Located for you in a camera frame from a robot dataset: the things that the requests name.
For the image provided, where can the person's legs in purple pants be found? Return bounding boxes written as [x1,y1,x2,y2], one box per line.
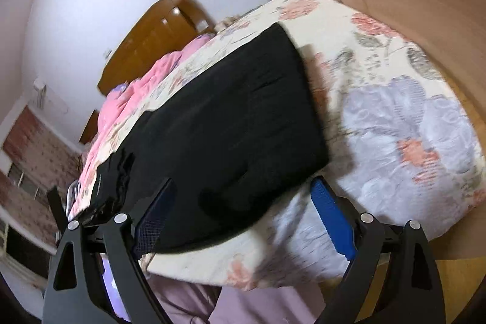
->
[146,271,329,324]

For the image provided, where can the white framed window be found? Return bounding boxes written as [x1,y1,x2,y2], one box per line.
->
[0,221,57,273]
[8,162,44,197]

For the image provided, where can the black pants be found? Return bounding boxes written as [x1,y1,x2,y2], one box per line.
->
[89,22,330,255]

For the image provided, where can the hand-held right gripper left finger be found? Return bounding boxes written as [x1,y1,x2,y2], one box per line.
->
[43,178,177,324]

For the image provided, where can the wooden headboard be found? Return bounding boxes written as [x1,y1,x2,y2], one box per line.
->
[98,0,218,97]

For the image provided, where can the wooden nightstand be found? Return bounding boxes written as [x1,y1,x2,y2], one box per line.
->
[80,109,101,145]

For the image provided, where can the white air conditioner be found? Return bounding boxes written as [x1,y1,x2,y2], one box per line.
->
[33,79,48,108]

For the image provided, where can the floral bed sheet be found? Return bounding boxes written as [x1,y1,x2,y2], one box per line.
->
[78,0,486,290]

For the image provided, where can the pink quilt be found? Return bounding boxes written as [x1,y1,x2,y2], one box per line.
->
[80,35,214,196]

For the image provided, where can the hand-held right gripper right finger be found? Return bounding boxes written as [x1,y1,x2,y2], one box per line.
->
[309,176,447,324]

